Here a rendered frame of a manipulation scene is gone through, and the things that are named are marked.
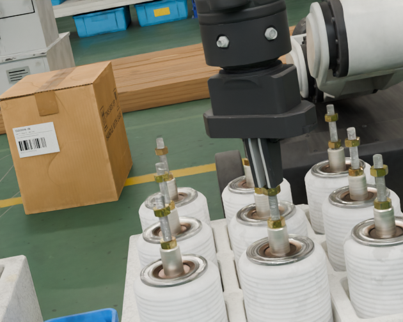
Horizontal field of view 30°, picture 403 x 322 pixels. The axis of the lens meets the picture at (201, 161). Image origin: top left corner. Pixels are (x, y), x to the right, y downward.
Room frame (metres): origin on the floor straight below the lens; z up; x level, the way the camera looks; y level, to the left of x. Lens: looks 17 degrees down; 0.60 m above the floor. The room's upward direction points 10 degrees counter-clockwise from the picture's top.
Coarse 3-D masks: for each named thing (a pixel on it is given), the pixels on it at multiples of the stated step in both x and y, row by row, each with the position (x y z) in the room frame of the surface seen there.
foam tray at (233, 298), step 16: (304, 208) 1.06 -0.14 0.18; (224, 224) 1.05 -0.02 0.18; (224, 240) 1.00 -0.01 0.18; (320, 240) 0.94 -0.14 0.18; (128, 256) 1.01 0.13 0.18; (224, 256) 0.94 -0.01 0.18; (128, 272) 0.95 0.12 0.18; (224, 272) 0.89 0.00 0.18; (336, 272) 0.84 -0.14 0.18; (128, 288) 0.90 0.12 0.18; (224, 288) 0.85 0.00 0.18; (336, 288) 0.80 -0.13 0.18; (128, 304) 0.85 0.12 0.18; (240, 304) 0.80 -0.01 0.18; (336, 304) 0.76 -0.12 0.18; (128, 320) 0.81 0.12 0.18; (240, 320) 0.76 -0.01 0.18; (336, 320) 0.76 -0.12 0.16; (352, 320) 0.72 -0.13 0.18; (368, 320) 0.71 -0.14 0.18; (384, 320) 0.71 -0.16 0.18; (400, 320) 0.70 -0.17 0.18
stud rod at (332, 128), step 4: (332, 104) 1.01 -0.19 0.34; (328, 108) 1.00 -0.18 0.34; (332, 108) 1.00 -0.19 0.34; (328, 112) 1.00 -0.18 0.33; (332, 112) 1.00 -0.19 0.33; (332, 124) 1.00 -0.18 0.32; (332, 128) 1.00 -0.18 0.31; (332, 132) 1.00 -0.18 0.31; (336, 132) 1.00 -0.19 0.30; (332, 136) 1.00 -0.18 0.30; (336, 136) 1.00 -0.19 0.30; (332, 140) 1.00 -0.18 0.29; (336, 140) 1.00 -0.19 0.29; (332, 148) 1.00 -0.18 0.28; (336, 148) 1.00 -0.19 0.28
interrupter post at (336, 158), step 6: (330, 150) 1.00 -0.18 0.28; (336, 150) 0.99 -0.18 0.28; (342, 150) 1.00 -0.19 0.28; (330, 156) 1.00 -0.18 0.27; (336, 156) 0.99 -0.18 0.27; (342, 156) 1.00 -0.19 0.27; (330, 162) 1.00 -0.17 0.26; (336, 162) 0.99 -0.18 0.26; (342, 162) 0.99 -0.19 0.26; (330, 168) 1.00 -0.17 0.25; (336, 168) 0.99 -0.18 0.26; (342, 168) 0.99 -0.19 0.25
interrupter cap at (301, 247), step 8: (264, 240) 0.80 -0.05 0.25; (296, 240) 0.78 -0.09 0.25; (304, 240) 0.78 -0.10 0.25; (248, 248) 0.78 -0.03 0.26; (256, 248) 0.78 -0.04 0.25; (264, 248) 0.78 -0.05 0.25; (296, 248) 0.77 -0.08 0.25; (304, 248) 0.76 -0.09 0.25; (312, 248) 0.76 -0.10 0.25; (248, 256) 0.76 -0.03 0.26; (256, 256) 0.76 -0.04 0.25; (264, 256) 0.76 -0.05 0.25; (272, 256) 0.76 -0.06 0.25; (280, 256) 0.76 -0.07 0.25; (288, 256) 0.75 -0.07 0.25; (296, 256) 0.74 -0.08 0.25; (304, 256) 0.74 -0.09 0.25; (264, 264) 0.74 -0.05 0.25; (272, 264) 0.74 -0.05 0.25; (280, 264) 0.73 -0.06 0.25
